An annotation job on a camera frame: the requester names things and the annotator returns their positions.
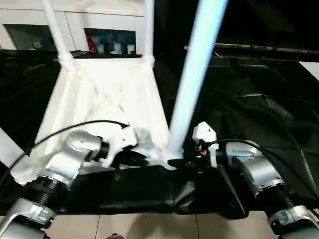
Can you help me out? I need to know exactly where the white plastic table top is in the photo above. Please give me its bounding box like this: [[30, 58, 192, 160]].
[[11, 56, 185, 186]]

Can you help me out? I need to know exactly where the white plastic table leg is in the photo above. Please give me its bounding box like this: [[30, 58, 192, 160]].
[[168, 0, 230, 160], [0, 128, 27, 172], [142, 0, 156, 67], [39, 0, 75, 72]]

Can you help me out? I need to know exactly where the black table mat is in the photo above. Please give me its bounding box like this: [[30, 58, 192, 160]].
[[0, 48, 319, 220]]

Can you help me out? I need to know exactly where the dark metal rod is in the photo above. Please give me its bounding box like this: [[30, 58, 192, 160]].
[[214, 42, 319, 54]]

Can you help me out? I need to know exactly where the white flat board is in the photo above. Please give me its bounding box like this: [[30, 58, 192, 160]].
[[299, 61, 319, 82]]

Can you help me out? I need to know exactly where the black backdrop cloth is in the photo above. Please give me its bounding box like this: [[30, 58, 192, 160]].
[[153, 0, 319, 60]]

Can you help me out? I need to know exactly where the white glass-door cabinet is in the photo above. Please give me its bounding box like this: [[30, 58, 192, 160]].
[[0, 0, 148, 56]]

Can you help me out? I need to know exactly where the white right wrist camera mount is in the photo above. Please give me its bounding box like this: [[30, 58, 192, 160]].
[[193, 121, 220, 168]]

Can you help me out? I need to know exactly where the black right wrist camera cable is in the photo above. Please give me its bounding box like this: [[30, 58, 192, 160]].
[[206, 138, 319, 197]]

